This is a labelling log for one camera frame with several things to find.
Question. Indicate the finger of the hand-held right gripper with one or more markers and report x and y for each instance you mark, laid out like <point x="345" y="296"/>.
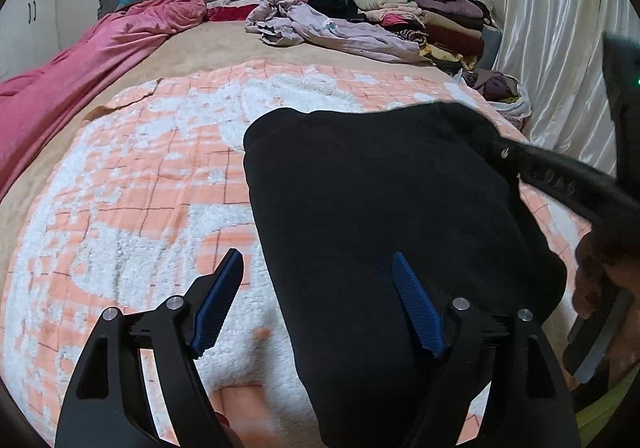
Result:
<point x="560" y="175"/>

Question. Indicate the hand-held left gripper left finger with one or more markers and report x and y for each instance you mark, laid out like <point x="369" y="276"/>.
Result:
<point x="217" y="303"/>

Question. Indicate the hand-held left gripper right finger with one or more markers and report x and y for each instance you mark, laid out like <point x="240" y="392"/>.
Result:
<point x="417" y="308"/>

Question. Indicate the black sweater with orange cuffs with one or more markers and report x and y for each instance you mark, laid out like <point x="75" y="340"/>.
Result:
<point x="375" y="188"/>

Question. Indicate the white bag of clothes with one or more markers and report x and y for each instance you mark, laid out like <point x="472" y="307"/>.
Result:
<point x="500" y="92"/>

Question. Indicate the pile of folded clothes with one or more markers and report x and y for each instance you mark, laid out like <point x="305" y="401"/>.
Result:
<point x="440" y="12"/>

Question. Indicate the person's right hand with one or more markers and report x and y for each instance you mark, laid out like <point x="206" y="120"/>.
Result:
<point x="595" y="268"/>

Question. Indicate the white satin curtain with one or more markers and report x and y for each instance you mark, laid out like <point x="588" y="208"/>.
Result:
<point x="550" y="27"/>

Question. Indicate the grey-blue box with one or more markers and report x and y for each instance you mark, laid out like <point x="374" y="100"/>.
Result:
<point x="492" y="47"/>

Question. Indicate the peach and white checked blanket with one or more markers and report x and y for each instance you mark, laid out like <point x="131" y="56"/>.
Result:
<point x="125" y="177"/>

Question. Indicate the lilac crumpled garment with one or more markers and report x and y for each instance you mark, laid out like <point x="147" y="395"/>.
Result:
<point x="350" y="35"/>

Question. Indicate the beige bed sheet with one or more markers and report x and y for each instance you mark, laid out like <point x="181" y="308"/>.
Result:
<point x="210" y="47"/>

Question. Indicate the pink duvet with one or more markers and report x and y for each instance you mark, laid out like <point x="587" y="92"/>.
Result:
<point x="100" y="52"/>

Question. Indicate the red garment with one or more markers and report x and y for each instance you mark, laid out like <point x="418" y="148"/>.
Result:
<point x="230" y="13"/>

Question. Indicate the white wardrobe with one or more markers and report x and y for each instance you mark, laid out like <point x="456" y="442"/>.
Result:
<point x="30" y="42"/>

